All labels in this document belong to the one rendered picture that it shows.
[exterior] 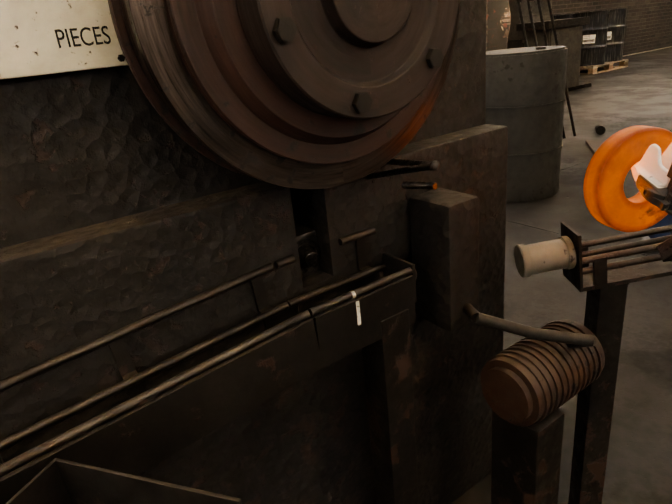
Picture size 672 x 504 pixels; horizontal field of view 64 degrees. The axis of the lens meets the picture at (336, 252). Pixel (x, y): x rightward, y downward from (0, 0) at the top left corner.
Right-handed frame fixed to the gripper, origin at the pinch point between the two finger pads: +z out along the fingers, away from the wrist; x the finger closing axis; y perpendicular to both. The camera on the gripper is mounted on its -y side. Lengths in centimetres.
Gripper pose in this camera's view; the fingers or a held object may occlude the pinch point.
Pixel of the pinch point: (638, 166)
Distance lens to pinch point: 92.0
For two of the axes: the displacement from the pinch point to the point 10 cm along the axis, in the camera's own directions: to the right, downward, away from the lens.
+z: -2.3, -5.8, 7.8
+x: -9.7, 1.5, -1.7
